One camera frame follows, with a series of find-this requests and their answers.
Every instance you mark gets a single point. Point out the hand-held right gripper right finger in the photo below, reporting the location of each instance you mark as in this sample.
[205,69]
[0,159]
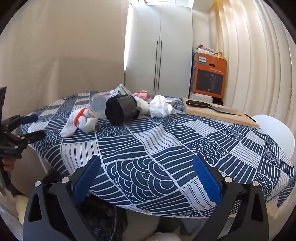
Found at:
[208,178]

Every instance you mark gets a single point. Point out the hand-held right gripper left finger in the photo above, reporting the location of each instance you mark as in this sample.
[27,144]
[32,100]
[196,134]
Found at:
[86,178]

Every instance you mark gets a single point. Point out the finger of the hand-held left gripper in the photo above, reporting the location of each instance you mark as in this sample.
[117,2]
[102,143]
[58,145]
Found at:
[29,118]
[34,135]

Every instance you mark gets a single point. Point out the bin with black bag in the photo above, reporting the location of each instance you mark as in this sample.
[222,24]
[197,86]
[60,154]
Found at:
[99,217]

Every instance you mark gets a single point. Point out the white paper tissue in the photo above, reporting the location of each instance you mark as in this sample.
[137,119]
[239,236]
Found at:
[159,106]

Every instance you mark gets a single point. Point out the person's left hand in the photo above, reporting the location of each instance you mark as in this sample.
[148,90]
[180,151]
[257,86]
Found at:
[8,165]

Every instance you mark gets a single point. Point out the blue patterned tablecloth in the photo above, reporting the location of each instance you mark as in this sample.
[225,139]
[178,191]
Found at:
[161,150]

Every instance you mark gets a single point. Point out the white sock with orange stripe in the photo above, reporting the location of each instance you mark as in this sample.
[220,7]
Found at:
[87,122]

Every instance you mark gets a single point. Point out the cream cushion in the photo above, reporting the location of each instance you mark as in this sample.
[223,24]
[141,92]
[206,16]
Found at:
[20,204]

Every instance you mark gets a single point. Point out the wooden cutting board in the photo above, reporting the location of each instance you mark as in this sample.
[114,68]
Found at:
[208,113]

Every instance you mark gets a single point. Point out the clear plastic cup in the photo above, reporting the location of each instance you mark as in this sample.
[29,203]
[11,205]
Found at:
[98,103]

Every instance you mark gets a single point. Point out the black rolled cloth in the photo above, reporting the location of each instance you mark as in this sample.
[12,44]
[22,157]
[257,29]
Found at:
[120,109]

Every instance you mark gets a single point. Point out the white chair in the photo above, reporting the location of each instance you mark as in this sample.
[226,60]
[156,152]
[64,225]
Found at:
[272,132]

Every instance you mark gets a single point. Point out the plain white sock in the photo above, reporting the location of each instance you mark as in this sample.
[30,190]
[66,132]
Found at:
[143,106]

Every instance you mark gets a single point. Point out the silver foil wrapper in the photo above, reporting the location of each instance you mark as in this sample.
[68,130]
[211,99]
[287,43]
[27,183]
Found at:
[120,89]

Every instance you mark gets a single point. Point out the orange cardboard box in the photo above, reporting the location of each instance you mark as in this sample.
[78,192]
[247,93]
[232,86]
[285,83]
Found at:
[208,78]

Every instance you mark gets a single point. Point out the pink wrapper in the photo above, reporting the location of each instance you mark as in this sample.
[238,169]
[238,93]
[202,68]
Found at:
[142,95]

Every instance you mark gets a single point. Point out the pile of papers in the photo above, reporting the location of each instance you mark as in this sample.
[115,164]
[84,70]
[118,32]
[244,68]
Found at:
[208,49]

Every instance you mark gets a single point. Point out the cream curtain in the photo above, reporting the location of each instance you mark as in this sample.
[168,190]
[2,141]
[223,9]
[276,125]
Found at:
[254,58]

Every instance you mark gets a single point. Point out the white wardrobe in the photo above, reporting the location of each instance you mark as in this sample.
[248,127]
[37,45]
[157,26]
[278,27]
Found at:
[143,58]

